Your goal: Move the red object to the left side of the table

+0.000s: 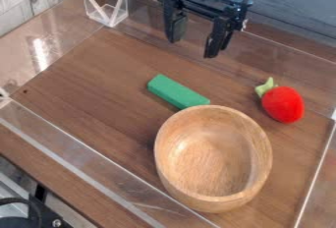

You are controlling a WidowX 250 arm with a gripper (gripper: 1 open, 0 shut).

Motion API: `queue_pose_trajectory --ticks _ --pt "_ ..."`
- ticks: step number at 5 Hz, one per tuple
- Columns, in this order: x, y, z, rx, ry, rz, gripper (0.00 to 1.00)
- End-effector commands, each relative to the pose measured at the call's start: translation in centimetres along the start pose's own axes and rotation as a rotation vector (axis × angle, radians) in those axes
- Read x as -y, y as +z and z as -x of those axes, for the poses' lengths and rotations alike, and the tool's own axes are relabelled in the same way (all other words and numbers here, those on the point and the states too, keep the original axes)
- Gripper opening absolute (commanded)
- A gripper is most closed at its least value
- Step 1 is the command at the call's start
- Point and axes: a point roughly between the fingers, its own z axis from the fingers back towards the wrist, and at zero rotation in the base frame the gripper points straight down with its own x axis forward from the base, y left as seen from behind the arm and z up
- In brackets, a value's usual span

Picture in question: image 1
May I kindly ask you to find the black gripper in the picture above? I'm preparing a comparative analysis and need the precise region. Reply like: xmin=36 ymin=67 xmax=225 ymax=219
xmin=160 ymin=0 xmax=253 ymax=58

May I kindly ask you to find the red toy strawberry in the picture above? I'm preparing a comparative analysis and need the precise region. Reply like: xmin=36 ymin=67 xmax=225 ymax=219
xmin=254 ymin=77 xmax=304 ymax=124

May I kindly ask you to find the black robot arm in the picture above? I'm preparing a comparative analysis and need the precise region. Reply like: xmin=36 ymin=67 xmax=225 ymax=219
xmin=158 ymin=0 xmax=253 ymax=58

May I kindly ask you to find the green rectangular block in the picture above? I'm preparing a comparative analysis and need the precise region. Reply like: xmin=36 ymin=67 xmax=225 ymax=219
xmin=146 ymin=74 xmax=210 ymax=109

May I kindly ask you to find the wooden bowl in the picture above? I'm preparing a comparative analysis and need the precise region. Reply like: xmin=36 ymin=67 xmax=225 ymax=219
xmin=153 ymin=105 xmax=273 ymax=213

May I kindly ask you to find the clear acrylic back wall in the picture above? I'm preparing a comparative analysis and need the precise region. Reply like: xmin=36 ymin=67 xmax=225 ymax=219
xmin=114 ymin=0 xmax=336 ymax=118

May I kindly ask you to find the clear acrylic wall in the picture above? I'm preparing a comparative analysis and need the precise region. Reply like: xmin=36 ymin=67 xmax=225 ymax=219
xmin=293 ymin=108 xmax=336 ymax=228
xmin=0 ymin=98 xmax=218 ymax=228
xmin=114 ymin=0 xmax=336 ymax=118

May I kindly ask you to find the clear acrylic front wall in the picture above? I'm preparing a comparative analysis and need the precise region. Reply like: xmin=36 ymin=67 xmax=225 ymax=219
xmin=0 ymin=98 xmax=218 ymax=228

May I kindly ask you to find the clear acrylic right wall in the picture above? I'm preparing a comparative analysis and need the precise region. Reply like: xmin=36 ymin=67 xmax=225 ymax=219
xmin=293 ymin=108 xmax=336 ymax=228

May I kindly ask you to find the black clamp with cable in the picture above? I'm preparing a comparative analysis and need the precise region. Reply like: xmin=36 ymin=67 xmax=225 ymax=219
xmin=0 ymin=197 xmax=73 ymax=228

